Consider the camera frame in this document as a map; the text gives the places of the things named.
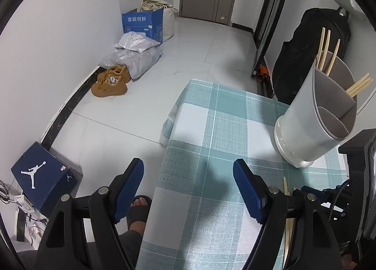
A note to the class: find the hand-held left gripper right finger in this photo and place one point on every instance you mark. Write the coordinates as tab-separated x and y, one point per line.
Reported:
246	190

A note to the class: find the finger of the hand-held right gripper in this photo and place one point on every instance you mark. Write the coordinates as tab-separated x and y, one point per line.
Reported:
333	206
311	189

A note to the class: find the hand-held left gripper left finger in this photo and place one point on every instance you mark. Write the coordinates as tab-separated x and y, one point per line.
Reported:
129	190

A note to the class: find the pile of chopsticks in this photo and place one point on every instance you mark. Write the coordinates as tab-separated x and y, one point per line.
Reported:
285	185

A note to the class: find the white divided utensil holder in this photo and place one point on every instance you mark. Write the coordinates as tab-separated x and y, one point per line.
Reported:
299	134

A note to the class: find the wooden chopstick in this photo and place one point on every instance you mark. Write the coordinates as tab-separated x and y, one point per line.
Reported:
326	49
334	55
321	46
362	86
358	82

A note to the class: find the person's right hand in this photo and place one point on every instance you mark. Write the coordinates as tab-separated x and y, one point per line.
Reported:
351	262

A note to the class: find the black slide sandal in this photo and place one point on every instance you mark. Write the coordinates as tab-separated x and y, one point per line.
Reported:
138	214

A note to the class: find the teal checkered tablecloth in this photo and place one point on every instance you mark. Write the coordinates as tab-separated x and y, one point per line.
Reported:
211	170

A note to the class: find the navy blue shoe box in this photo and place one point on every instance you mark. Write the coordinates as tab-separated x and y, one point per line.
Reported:
38	176

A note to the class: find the tan suede shoe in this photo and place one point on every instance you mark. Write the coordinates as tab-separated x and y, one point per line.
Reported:
107	88
117	71

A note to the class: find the orange and black tool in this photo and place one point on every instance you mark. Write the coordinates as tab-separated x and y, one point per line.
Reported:
263	73

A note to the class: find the large grey plastic mailer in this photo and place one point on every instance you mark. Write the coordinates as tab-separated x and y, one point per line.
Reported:
138	61

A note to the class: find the black backpack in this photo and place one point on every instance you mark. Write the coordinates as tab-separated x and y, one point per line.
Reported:
299	52

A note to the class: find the small grey plastic mailer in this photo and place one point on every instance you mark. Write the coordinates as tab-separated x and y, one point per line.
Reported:
136	41

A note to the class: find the blue cardboard box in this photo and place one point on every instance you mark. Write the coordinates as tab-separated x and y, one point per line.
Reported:
141	24

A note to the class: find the beige canvas tote bag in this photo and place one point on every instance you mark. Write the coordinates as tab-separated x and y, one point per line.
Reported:
169	21

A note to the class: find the black framed standing mirror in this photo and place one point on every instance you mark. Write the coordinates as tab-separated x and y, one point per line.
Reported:
271	17

